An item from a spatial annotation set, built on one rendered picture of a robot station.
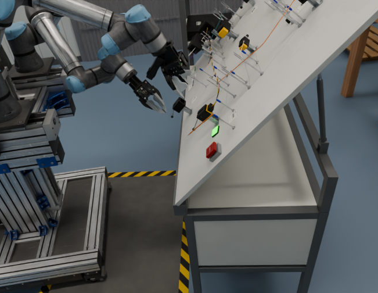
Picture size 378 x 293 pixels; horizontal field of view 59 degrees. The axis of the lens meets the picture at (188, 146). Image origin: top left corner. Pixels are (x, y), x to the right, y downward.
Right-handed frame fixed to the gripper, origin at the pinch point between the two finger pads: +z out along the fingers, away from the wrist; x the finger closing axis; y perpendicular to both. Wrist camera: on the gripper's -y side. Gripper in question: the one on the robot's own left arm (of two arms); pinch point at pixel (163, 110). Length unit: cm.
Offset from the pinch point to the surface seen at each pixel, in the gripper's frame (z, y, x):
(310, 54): 21, 41, 44
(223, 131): 22.9, 13.2, 10.6
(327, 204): 73, 16, 19
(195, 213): 40.3, 4.4, -21.2
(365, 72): 127, -234, 206
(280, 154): 56, -19, 26
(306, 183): 68, -1, 22
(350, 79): 105, -185, 163
